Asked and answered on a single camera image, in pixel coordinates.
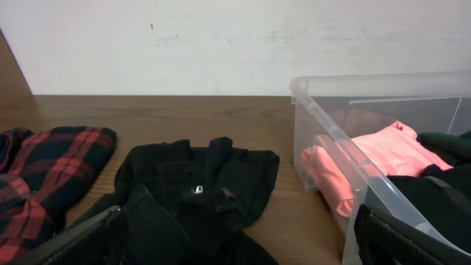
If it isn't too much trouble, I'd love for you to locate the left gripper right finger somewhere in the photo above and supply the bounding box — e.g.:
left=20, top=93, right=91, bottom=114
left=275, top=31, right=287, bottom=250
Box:
left=354, top=204, right=470, bottom=265

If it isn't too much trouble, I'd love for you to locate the clear plastic storage bin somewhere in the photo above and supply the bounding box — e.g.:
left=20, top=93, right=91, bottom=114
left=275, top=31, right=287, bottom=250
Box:
left=290, top=71, right=470, bottom=264

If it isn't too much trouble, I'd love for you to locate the pink shirt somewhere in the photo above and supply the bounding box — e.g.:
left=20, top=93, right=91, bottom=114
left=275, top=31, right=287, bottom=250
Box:
left=300, top=121, right=452, bottom=217

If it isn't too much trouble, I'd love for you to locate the black garment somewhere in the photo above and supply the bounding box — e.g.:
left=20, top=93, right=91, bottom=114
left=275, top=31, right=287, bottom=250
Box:
left=83, top=137, right=280, bottom=265
left=389, top=164, right=470, bottom=252

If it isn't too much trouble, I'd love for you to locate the black crumpled garment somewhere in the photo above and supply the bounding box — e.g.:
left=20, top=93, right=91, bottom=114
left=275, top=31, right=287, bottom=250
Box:
left=83, top=137, right=280, bottom=265

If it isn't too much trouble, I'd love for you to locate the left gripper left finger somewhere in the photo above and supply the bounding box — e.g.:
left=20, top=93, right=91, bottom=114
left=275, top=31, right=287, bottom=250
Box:
left=10, top=205, right=127, bottom=265

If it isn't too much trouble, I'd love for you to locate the dark green garment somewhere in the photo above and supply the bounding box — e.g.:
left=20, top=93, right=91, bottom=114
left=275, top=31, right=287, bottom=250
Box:
left=417, top=131, right=470, bottom=166

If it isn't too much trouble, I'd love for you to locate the red navy plaid shirt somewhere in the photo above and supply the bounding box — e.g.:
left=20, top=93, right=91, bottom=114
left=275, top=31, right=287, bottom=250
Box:
left=1, top=127, right=117, bottom=264

